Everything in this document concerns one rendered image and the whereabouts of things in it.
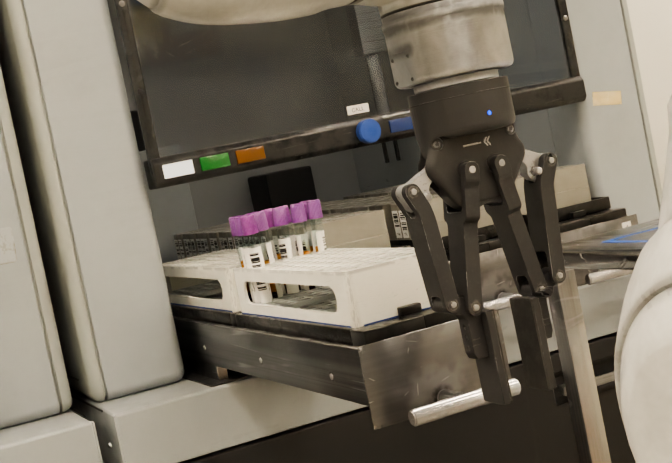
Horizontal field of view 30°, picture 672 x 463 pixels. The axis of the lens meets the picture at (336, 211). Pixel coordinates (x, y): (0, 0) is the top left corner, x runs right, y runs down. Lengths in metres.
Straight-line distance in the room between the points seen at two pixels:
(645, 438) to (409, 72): 0.51
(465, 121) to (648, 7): 2.37
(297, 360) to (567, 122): 0.73
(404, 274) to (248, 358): 0.27
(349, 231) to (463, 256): 0.63
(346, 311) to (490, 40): 0.29
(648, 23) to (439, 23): 2.37
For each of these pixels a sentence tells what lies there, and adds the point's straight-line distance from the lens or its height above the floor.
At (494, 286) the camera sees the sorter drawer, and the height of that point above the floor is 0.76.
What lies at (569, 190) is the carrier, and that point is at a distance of 1.70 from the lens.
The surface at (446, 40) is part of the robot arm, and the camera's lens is 0.89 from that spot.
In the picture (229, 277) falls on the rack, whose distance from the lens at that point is 1.35.
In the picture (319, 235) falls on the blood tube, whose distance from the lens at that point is 1.32.
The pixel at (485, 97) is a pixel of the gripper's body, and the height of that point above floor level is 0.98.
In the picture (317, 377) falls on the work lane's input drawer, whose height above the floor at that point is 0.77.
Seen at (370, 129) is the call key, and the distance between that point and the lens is 1.54.
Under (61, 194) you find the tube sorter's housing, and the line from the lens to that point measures 1.45.
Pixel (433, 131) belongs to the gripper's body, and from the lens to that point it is 0.90.
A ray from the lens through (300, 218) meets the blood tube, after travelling 1.31.
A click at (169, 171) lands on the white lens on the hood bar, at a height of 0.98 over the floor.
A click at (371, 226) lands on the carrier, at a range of 1.55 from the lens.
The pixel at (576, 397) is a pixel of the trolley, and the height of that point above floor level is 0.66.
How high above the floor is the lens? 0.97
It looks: 3 degrees down
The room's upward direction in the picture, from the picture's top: 11 degrees counter-clockwise
